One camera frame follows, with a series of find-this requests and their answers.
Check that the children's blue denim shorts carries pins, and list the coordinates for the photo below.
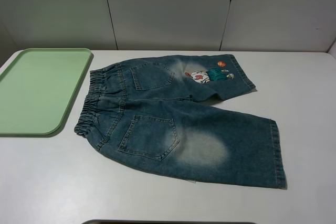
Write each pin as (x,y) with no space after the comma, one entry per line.
(150,114)

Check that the green plastic tray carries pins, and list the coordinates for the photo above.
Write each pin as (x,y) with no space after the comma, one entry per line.
(38,87)

